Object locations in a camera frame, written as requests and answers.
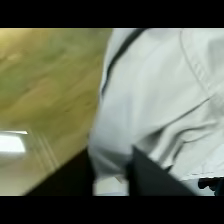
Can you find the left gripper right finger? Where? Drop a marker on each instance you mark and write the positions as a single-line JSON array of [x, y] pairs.
[[150, 180]]

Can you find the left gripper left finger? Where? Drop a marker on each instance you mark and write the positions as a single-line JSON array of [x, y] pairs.
[[71, 180]]

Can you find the white garment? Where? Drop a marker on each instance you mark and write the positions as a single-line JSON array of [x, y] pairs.
[[160, 100]]

